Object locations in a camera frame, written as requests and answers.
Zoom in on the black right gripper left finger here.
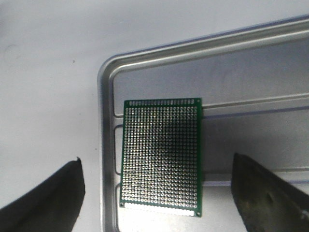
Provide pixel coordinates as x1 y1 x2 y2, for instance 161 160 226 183
0 159 85 232

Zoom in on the silver metal tray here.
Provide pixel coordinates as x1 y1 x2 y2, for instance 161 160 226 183
98 15 309 232

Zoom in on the green perforated circuit board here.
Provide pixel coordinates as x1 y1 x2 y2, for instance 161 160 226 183
119 98 202 217

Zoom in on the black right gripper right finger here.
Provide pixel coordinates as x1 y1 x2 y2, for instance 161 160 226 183
231 153 309 232

